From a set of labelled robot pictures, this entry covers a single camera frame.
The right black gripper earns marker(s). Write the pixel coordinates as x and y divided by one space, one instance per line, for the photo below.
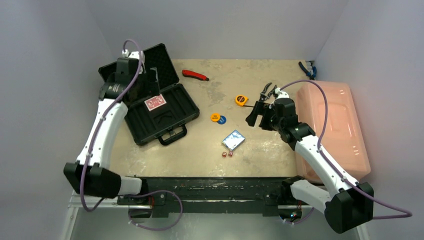
261 114

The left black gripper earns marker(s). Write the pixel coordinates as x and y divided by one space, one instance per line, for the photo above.
151 88

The red playing card deck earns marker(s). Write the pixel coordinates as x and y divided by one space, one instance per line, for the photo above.
155 102

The blue playing card deck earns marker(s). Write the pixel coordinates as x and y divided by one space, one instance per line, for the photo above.
233 140

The blue small blind button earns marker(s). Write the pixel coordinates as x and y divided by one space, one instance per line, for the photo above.
222 120

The orange big blind button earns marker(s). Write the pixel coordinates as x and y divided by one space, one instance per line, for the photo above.
215 117

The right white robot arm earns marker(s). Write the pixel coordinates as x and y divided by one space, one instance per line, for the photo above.
343 202

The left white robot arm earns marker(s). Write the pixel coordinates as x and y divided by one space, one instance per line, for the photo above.
89 174

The black poker set case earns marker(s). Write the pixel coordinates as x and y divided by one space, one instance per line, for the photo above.
159 107

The yellow tape measure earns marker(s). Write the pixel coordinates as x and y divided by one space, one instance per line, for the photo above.
242 101

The red utility knife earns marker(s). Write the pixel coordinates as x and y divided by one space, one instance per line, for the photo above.
195 75

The pink translucent plastic bin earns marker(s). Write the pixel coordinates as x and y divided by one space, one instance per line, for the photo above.
332 111

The black handled pliers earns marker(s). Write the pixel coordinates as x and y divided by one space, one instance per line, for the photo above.
267 92

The blue handled pliers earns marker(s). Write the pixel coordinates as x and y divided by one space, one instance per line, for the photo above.
309 70

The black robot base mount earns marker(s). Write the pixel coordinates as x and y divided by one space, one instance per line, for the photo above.
268 196

